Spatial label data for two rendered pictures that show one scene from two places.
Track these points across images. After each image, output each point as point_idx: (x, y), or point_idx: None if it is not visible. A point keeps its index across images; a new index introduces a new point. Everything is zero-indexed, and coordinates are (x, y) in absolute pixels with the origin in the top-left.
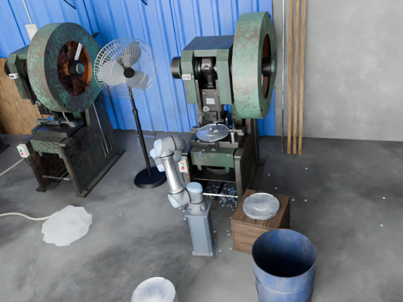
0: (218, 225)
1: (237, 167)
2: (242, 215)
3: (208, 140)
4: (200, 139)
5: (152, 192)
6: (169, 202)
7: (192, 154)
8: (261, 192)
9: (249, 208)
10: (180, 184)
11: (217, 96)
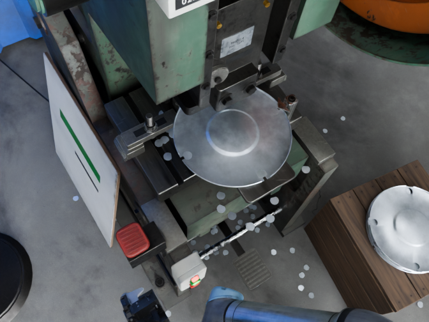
0: (270, 288)
1: (325, 178)
2: (403, 280)
3: (263, 176)
4: (190, 172)
5: (31, 321)
6: (108, 317)
7: (194, 225)
8: (363, 186)
9: (406, 255)
10: (78, 246)
11: (290, 16)
